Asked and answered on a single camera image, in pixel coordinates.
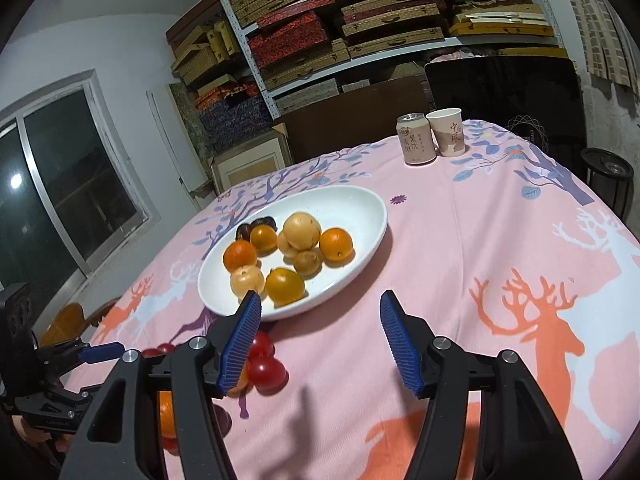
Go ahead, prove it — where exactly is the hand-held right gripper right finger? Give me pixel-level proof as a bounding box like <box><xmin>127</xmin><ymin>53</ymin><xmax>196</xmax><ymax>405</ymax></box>
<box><xmin>379</xmin><ymin>289</ymin><xmax>583</xmax><ymax>480</ymax></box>

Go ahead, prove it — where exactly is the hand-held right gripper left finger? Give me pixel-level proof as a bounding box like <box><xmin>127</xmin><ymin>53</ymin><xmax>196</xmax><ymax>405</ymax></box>
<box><xmin>60</xmin><ymin>290</ymin><xmax>263</xmax><ymax>480</ymax></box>

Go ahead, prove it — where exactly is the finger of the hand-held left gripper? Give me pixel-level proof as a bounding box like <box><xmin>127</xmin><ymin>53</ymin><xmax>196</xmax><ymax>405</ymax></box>
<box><xmin>37</xmin><ymin>341</ymin><xmax>127</xmax><ymax>376</ymax></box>
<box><xmin>30</xmin><ymin>389</ymin><xmax>97</xmax><ymax>418</ymax></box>

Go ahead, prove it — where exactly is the orange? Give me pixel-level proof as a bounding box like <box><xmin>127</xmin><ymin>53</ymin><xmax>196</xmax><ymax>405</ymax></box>
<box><xmin>319</xmin><ymin>228</ymin><xmax>354</xmax><ymax>262</ymax></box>
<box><xmin>227</xmin><ymin>365</ymin><xmax>251</xmax><ymax>393</ymax></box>
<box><xmin>159</xmin><ymin>389</ymin><xmax>176</xmax><ymax>438</ymax></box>
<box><xmin>223</xmin><ymin>240</ymin><xmax>259</xmax><ymax>272</ymax></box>

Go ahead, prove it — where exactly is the small brownish yellow fruit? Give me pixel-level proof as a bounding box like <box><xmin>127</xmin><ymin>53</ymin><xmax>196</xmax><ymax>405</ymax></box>
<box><xmin>293</xmin><ymin>247</ymin><xmax>324</xmax><ymax>277</ymax></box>

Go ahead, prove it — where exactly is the white oval plate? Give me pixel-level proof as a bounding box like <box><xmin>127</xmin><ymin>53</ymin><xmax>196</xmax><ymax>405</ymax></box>
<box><xmin>197</xmin><ymin>185</ymin><xmax>389</xmax><ymax>322</ymax></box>

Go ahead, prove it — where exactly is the carved wooden chair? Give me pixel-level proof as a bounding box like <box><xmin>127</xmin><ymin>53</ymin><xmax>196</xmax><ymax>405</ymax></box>
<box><xmin>37</xmin><ymin>297</ymin><xmax>121</xmax><ymax>348</ymax></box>

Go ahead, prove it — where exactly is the white framed window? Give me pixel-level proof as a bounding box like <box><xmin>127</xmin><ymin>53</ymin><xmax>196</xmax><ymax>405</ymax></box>
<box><xmin>0</xmin><ymin>70</ymin><xmax>161</xmax><ymax>306</ymax></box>

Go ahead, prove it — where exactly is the framed cardboard box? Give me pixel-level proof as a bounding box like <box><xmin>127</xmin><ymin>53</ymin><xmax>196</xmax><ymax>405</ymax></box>
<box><xmin>207</xmin><ymin>122</ymin><xmax>293</xmax><ymax>196</ymax></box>

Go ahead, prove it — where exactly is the pale drink can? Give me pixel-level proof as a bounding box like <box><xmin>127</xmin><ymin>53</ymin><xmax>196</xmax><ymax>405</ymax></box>
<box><xmin>396</xmin><ymin>113</ymin><xmax>437</xmax><ymax>166</ymax></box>

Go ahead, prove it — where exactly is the printed paper cup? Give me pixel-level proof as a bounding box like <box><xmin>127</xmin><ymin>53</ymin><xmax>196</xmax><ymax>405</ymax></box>
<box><xmin>426</xmin><ymin>108</ymin><xmax>467</xmax><ymax>158</ymax></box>

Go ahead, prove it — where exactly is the white leaning board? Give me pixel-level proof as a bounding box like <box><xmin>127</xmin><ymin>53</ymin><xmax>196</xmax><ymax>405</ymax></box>
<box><xmin>146</xmin><ymin>82</ymin><xmax>216</xmax><ymax>211</ymax></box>

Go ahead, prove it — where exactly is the pile of patterned boxes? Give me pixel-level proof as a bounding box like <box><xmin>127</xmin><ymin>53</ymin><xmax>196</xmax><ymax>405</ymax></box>
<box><xmin>167</xmin><ymin>0</ymin><xmax>276</xmax><ymax>153</ymax></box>

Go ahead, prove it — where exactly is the grey marble slab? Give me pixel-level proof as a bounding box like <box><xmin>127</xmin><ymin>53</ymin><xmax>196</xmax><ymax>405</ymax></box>
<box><xmin>170</xmin><ymin>82</ymin><xmax>216</xmax><ymax>161</ymax></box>

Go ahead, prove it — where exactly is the dark brown board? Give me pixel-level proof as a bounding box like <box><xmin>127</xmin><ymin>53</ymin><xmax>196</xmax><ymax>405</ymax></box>
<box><xmin>272</xmin><ymin>77</ymin><xmax>431</xmax><ymax>163</ymax></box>

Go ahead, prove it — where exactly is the black chair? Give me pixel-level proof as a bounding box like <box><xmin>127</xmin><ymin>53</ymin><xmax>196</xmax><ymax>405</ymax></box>
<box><xmin>424</xmin><ymin>56</ymin><xmax>586</xmax><ymax>181</ymax></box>

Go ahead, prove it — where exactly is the black round stool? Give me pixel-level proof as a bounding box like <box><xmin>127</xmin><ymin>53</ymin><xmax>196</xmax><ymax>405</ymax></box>
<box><xmin>580</xmin><ymin>147</ymin><xmax>636</xmax><ymax>221</ymax></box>

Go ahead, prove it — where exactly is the stack of woven boxes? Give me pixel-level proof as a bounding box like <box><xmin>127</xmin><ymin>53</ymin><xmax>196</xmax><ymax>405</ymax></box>
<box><xmin>225</xmin><ymin>0</ymin><xmax>561</xmax><ymax>91</ymax></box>

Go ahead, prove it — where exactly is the white metal shelf rack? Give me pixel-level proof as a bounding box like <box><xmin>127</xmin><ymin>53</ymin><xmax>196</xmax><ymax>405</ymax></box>
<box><xmin>216</xmin><ymin>0</ymin><xmax>571</xmax><ymax>116</ymax></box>

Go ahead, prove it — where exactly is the hanging bamboo mat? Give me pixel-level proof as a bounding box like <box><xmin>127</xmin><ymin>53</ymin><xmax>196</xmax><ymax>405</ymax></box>
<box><xmin>565</xmin><ymin>0</ymin><xmax>640</xmax><ymax>96</ymax></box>

